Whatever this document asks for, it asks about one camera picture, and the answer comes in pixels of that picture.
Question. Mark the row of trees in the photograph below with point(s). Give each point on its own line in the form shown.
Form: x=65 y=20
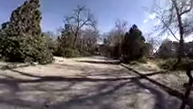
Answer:
x=110 y=45

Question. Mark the pale gravel path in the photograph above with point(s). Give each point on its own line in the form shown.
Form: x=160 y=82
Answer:
x=91 y=90

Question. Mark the dark conifer tree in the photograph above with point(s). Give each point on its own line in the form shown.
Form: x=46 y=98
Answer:
x=133 y=43

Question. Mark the low dark path edging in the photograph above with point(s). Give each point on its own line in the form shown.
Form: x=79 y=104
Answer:
x=149 y=78

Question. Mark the dry bare bed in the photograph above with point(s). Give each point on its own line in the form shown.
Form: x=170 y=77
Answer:
x=169 y=78

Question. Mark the large evergreen bush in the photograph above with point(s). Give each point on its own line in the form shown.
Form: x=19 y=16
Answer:
x=22 y=37

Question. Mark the big bare tree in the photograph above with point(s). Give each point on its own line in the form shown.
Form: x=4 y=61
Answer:
x=180 y=34

